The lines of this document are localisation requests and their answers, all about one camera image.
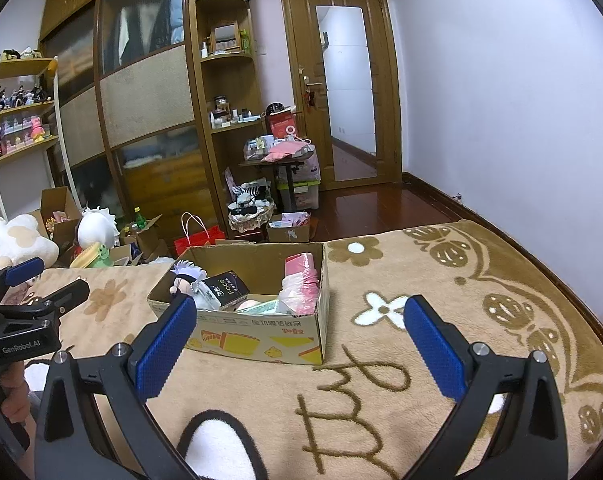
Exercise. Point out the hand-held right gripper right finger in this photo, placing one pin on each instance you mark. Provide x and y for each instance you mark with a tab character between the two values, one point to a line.
436	355

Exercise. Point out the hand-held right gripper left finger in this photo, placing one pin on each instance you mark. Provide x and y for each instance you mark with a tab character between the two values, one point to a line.
166	345

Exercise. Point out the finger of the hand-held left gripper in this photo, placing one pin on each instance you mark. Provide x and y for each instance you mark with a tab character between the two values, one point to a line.
25	270
61	296

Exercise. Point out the grey-haired blindfolded plush doll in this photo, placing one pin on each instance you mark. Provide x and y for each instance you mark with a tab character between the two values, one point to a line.
181	285

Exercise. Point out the black tissue packet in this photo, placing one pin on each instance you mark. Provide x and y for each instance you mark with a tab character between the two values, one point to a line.
226	287

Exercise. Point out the printed cardboard box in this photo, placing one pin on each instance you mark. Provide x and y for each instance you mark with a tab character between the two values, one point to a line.
261	335

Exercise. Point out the green tissue packet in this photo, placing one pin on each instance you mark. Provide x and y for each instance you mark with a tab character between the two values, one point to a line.
270	306

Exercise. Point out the pink tissue packet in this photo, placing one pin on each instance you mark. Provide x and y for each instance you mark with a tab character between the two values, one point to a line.
299	285

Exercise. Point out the person's left hand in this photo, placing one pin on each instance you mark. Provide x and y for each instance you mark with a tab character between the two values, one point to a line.
16	395

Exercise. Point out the white and brown plush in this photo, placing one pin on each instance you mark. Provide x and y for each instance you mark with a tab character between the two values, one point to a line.
16	240

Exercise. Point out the green frog toy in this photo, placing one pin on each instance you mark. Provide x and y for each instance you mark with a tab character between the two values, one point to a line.
99	257

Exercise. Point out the white-haired plush doll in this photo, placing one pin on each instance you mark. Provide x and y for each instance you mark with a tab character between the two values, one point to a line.
96	230

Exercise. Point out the tan flower-print blanket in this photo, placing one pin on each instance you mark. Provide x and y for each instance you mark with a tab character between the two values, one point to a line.
431	280

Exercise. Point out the tall open cardboard box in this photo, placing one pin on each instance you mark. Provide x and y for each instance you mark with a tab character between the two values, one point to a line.
56	200

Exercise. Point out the open brown cardboard box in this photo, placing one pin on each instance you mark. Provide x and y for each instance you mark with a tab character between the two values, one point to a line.
149	240

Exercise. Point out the green bottle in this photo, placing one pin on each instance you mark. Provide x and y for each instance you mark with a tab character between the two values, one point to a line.
140	220

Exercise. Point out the red paper bag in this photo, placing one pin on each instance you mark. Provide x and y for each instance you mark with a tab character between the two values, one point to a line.
201	240

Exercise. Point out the row of pink toy boxes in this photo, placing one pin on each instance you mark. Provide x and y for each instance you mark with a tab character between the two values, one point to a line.
16	132

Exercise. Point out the lace-trimmed basket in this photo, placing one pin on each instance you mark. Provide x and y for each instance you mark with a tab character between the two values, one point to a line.
251	221

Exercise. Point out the small cardboard box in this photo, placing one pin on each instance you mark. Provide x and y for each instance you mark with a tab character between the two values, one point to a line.
286	234

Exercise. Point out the zebra-striped plush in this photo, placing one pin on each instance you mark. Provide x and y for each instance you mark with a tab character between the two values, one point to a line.
251	195

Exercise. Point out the row of dark figurines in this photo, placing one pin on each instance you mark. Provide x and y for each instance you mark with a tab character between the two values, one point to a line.
19	94

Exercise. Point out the small wooden table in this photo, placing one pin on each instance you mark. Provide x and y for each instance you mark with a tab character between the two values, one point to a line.
261	163

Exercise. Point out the clear plastic storage bin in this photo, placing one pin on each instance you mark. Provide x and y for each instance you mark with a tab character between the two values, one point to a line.
306	190

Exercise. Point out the wooden wardrobe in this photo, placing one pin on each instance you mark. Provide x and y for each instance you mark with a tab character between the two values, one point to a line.
146	90

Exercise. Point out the pink cloth bag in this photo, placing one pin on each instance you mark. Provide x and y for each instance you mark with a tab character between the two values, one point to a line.
289	150

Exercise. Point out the wooden corner shelf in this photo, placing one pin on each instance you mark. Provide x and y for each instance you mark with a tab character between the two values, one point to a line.
204	110

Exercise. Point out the red box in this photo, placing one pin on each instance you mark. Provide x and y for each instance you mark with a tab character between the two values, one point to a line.
283	127

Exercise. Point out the red door ornament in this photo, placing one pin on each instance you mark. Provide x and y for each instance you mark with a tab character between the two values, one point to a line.
310	97

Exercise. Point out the small wooden cabinet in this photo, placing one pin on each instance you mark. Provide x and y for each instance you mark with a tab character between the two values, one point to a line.
225	37

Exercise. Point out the wooden door with mirror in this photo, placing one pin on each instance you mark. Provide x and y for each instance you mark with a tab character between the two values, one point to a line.
301	35

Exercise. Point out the white frame wall shelf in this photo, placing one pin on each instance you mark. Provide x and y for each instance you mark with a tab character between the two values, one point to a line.
21	66

